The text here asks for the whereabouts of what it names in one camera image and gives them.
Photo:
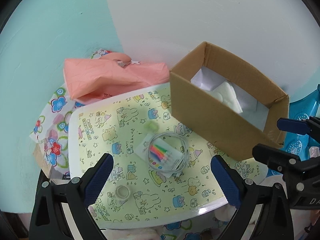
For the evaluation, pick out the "brown cardboard box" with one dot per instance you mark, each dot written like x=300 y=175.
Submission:
x=262 y=101

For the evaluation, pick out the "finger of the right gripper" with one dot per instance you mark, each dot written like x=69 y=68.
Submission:
x=305 y=126
x=286 y=163

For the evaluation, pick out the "small green case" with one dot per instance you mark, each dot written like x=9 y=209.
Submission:
x=151 y=126

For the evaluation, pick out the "white cloth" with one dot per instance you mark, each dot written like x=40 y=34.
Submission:
x=225 y=94

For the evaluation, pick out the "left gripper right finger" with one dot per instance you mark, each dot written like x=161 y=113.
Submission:
x=274 y=220

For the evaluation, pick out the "floral patterned cloth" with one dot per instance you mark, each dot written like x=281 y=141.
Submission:
x=51 y=134

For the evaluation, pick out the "pink paper bag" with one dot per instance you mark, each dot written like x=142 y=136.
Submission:
x=91 y=80

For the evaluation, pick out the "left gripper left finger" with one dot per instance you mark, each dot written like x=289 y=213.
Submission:
x=48 y=220

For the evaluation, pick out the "yellow cartoon tray table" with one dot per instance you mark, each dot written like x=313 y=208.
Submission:
x=116 y=126

